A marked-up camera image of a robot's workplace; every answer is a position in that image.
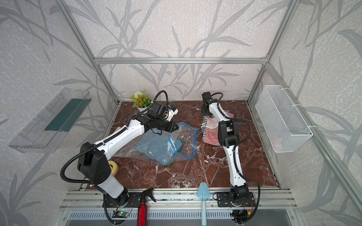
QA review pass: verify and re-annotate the white pot with plant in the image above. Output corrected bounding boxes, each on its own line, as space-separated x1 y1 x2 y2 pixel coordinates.
130 89 152 112

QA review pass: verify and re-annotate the light blue tank top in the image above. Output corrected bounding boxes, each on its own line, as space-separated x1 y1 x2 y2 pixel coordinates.
133 131 178 165

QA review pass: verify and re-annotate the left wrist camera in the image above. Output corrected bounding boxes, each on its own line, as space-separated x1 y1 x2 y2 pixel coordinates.
166 105 179 121

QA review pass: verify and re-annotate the clear vacuum bag blue zipper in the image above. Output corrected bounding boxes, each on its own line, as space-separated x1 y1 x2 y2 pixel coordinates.
114 122 198 165

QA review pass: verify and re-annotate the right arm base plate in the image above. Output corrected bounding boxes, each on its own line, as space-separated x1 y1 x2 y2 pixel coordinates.
215 192 256 208

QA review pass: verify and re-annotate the solid green garment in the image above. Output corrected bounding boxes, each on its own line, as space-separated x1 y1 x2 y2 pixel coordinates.
166 139 183 165

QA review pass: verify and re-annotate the clear plastic wall shelf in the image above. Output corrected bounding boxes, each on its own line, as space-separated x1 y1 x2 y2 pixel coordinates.
9 88 91 153

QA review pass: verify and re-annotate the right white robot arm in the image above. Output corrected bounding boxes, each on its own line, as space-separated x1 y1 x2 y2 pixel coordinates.
202 92 261 203

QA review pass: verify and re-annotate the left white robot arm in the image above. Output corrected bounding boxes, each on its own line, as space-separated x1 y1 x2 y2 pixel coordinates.
60 102 179 205

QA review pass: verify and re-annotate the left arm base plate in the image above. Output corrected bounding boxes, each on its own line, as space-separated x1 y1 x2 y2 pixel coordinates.
102 192 141 208

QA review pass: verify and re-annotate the red spray bottle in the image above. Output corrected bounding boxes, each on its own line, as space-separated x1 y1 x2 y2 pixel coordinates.
137 188 156 226

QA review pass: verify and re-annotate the light blue garden trowel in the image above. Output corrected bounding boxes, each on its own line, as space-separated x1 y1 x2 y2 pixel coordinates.
197 182 211 226

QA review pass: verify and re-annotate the red striped garment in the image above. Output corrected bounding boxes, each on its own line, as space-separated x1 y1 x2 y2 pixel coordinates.
201 116 220 146

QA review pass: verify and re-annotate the aluminium cage frame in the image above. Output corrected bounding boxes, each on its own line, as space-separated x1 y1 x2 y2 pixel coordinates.
50 0 362 226

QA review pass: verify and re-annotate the yellow smiley sponge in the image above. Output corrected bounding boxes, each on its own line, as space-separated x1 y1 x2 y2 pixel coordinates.
108 161 119 176

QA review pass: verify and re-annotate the white wire wall basket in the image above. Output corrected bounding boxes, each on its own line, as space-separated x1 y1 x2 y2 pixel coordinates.
255 85 314 153

